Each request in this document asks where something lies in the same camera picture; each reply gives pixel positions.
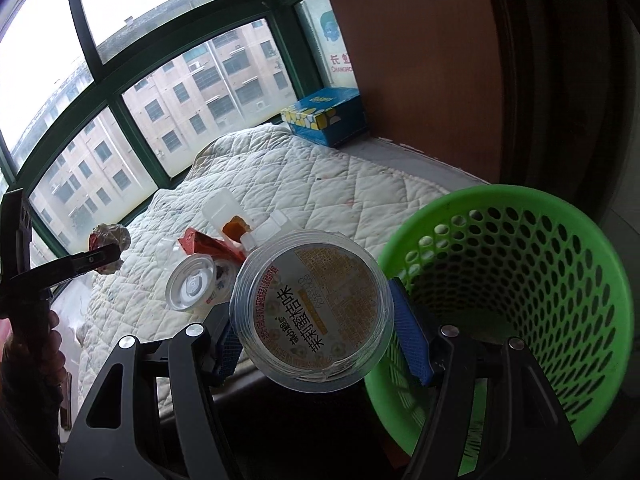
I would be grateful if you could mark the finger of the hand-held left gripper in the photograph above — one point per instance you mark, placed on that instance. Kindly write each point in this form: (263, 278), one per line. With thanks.
(85, 261)

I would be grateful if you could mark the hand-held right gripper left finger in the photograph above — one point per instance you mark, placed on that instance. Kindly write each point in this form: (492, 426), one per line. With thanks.
(227, 349)

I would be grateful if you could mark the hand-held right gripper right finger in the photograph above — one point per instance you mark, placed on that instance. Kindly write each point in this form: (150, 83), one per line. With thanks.
(410, 330)

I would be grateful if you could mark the white paper ball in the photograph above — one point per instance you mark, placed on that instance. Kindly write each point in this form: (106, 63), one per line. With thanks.
(112, 235)

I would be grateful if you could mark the white printed wrapper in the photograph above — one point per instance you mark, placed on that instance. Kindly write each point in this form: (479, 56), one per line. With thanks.
(223, 280)

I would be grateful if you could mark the clear plastic cup printed seal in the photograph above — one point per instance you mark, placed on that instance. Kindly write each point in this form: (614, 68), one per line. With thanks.
(310, 310)

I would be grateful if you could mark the red snack wrapper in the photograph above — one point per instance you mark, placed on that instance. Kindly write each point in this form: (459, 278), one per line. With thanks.
(200, 245)

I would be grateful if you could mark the translucent plastic container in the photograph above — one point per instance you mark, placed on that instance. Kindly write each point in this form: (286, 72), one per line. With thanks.
(265, 227)
(220, 207)

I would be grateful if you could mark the green plastic perforated basket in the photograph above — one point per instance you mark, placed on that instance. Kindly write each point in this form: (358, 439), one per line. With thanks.
(500, 194)

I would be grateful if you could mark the person's left forearm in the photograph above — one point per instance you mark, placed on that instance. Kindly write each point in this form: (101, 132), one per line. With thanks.
(25, 420)

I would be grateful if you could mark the person's left hand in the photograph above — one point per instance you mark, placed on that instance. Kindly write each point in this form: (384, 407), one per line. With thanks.
(52, 340)

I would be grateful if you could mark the orange plastic cap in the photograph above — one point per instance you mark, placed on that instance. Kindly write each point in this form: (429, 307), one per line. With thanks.
(235, 226)

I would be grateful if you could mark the white quilted mat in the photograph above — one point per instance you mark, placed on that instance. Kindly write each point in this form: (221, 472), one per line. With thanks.
(325, 195)

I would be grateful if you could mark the blue and yellow tissue box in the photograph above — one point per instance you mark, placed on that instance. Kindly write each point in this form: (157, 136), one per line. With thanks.
(325, 115)

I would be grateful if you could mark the apartment building outside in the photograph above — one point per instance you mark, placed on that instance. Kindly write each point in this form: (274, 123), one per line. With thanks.
(225, 75)

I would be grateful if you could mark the brown wooden panel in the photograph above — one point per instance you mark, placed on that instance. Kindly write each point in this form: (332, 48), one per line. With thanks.
(415, 60)

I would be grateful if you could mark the window sticker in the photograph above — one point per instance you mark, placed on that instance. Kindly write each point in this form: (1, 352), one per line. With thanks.
(331, 25)

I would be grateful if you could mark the green window frame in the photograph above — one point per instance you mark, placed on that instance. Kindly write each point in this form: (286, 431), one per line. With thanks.
(112, 100)

